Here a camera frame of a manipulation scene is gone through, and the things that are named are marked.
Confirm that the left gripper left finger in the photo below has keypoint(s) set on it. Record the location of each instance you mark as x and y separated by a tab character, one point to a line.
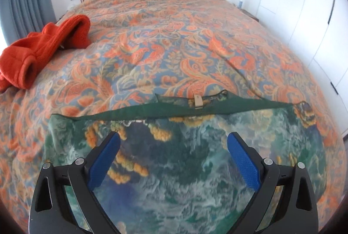
50	209

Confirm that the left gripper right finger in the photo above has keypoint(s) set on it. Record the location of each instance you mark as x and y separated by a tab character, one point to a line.
296	211

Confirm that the green landscape print jacket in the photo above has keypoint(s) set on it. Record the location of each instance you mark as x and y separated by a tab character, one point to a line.
173	172

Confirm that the red fleece garment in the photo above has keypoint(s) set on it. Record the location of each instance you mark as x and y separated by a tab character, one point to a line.
23	60

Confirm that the orange floral bed quilt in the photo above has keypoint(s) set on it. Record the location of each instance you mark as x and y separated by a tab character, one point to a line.
142	48

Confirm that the wooden nightstand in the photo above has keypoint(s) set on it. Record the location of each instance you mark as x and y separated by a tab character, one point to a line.
250	15

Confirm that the grey blue curtain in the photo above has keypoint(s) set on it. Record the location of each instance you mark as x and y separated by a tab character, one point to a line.
21	17

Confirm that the white wardrobe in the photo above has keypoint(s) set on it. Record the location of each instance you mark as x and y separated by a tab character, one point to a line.
316	30

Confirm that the plastic water bottle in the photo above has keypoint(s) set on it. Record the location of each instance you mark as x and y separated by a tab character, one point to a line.
240	4

